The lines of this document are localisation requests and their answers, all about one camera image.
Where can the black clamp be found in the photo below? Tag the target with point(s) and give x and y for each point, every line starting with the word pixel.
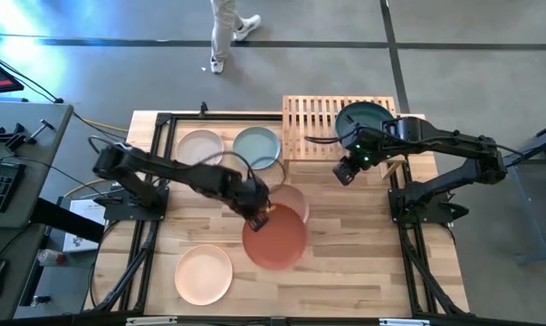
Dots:
pixel 12 138

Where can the beige grey plate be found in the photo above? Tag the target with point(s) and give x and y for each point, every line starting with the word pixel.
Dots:
pixel 200 145

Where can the pale teal plate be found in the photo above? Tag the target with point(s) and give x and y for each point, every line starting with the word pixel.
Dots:
pixel 256 147

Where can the clear plastic bottle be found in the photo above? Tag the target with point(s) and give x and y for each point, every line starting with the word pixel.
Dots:
pixel 50 258

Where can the dark green plate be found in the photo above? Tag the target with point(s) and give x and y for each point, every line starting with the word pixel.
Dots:
pixel 367 115

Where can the orange red plate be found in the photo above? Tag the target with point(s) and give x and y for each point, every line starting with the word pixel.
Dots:
pixel 277 240

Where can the person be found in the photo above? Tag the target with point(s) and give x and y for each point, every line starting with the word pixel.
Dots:
pixel 223 27

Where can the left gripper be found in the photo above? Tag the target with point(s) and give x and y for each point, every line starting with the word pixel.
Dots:
pixel 250 194

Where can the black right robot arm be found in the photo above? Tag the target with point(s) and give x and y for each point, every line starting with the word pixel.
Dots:
pixel 449 140

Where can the black aluminium frame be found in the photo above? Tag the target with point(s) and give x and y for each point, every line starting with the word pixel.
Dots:
pixel 227 117

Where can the terracotta tan plate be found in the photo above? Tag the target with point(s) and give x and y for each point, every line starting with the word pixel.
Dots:
pixel 293 199

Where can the silver metal bracket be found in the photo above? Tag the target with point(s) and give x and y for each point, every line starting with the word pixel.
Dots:
pixel 404 322
pixel 150 321

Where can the white booklet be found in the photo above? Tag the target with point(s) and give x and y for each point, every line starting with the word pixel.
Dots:
pixel 80 242

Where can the black backlit keyboard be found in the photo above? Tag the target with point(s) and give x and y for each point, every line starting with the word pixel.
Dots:
pixel 1 185

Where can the black clamp knob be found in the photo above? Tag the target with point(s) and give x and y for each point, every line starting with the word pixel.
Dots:
pixel 204 110

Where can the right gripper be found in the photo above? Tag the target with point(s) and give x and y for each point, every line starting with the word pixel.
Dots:
pixel 365 145

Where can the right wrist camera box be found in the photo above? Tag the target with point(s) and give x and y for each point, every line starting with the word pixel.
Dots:
pixel 345 173

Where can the wooden slatted shelf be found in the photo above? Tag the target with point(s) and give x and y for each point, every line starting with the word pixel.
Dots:
pixel 309 158

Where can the grey side desk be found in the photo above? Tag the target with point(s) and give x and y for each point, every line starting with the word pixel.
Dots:
pixel 37 172

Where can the black flat bar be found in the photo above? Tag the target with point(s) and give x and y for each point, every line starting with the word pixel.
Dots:
pixel 69 222

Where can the blue grey table frame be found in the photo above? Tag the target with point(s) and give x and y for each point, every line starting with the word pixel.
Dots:
pixel 522 199

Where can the cream peach plate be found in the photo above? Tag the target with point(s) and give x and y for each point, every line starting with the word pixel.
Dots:
pixel 203 275

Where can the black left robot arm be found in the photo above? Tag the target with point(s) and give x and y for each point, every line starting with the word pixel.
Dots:
pixel 173 169

